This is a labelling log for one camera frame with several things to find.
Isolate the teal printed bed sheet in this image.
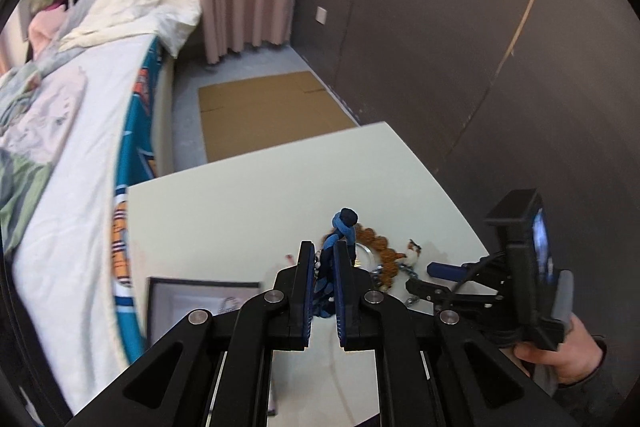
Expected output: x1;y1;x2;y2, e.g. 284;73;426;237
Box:
111;34;167;365

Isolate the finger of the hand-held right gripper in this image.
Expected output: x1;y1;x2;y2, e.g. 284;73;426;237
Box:
405;279;482;310
426;260;501;283

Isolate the green printed blanket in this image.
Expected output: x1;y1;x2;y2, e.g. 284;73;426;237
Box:
0;57;57;258

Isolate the blue braided rope bracelet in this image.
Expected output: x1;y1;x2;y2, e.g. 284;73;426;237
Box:
312;208;358;318

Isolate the silver metal chain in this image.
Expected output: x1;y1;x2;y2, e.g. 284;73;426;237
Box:
399;266;422;308

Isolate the white side table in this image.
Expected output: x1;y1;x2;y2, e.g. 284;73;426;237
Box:
125;122;493;427

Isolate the person's right hand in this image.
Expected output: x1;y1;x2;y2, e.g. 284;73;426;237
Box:
515;314;608;385

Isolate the white printed garment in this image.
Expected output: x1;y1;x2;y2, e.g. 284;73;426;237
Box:
7;57;91;160

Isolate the pink plush cloth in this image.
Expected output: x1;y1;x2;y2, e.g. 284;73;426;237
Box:
27;4;69;58

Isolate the silver bangle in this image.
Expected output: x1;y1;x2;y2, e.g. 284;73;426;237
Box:
352;242;382;272

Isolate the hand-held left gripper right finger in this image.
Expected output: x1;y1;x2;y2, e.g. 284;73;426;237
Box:
332;241;581;427

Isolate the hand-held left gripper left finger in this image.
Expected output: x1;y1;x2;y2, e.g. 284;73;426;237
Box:
65;241;317;427

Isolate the brown bead bracelet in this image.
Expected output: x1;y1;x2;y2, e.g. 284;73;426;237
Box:
324;227;408;293

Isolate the flat brown cardboard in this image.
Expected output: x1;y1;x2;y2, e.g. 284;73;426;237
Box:
197;71;362;165

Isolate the person's right forearm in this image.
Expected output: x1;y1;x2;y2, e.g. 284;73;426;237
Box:
555;336;633;427

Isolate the black jewelry box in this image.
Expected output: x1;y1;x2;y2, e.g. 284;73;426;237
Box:
146;276;281;418

